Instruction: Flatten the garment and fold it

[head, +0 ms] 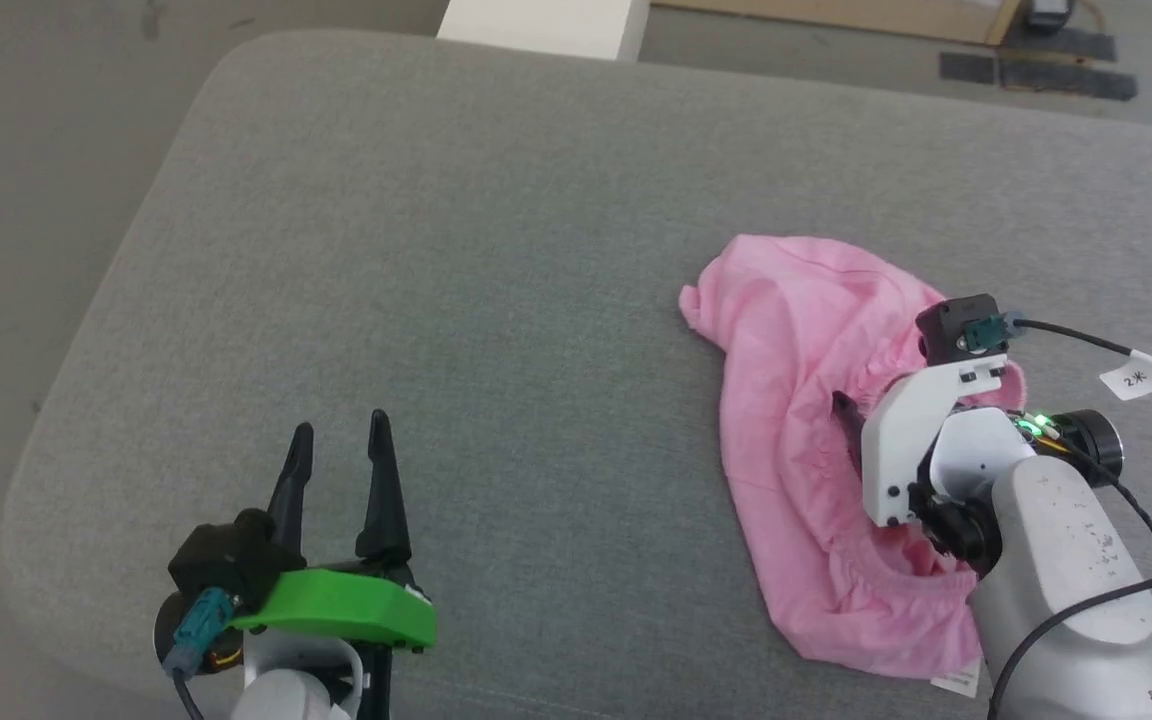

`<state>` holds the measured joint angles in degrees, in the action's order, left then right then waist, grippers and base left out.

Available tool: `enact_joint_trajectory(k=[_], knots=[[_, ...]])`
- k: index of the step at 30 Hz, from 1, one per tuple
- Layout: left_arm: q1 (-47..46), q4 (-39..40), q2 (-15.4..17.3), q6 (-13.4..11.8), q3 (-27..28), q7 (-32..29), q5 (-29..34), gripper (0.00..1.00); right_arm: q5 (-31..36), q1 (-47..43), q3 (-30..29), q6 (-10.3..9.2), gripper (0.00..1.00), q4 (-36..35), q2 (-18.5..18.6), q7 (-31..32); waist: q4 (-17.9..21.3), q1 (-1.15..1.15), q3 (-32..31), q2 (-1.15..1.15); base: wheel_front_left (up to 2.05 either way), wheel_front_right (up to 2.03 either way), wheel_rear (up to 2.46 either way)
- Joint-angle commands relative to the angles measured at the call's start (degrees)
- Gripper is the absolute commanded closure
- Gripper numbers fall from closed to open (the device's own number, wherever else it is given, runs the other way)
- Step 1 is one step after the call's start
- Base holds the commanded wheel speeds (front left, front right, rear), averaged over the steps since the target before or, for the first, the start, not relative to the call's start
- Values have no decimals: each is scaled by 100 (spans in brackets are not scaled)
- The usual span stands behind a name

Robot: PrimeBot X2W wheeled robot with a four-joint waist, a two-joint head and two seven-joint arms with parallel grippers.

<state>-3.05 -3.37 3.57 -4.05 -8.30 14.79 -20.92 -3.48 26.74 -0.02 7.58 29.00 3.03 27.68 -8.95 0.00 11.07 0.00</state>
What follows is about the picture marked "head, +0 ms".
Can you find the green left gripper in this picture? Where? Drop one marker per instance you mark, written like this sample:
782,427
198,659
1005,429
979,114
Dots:
346,605

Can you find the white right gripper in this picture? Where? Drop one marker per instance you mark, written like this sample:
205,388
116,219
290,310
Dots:
901,440

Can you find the pink garment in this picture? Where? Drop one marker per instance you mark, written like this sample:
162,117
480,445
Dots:
796,340

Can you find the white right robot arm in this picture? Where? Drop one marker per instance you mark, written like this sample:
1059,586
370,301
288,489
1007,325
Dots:
1066,560

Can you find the white garment care label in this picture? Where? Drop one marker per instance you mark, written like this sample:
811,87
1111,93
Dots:
958,682

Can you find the grey fabric sofa cushion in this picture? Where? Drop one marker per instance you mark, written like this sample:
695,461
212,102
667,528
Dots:
456,300

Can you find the small black floor tape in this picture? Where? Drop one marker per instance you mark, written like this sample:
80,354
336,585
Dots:
966,67

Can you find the long black floor tape strip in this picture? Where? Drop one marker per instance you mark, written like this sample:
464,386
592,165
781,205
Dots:
1071,80

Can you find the short black floor tape strip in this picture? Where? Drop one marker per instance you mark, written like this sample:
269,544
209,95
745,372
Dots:
1061,45

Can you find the black partition foot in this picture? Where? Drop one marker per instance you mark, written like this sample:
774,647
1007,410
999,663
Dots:
1048,12

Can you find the white box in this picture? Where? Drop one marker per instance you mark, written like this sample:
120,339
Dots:
546,25

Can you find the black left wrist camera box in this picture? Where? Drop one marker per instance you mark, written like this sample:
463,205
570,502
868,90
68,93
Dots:
231,560

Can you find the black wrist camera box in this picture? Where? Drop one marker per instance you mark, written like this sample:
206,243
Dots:
961,325
231,560

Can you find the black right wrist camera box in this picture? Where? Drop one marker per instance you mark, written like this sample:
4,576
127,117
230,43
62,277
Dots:
961,325

